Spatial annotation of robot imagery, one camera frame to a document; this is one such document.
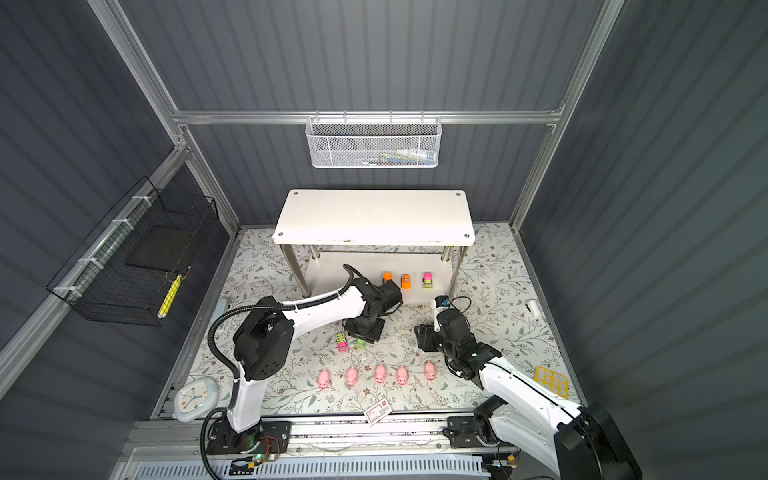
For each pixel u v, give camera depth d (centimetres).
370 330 78
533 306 94
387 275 96
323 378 82
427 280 94
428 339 75
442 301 76
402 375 82
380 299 67
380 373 83
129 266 72
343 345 87
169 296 68
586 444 40
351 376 82
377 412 77
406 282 94
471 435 74
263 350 51
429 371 83
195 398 77
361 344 88
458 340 64
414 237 71
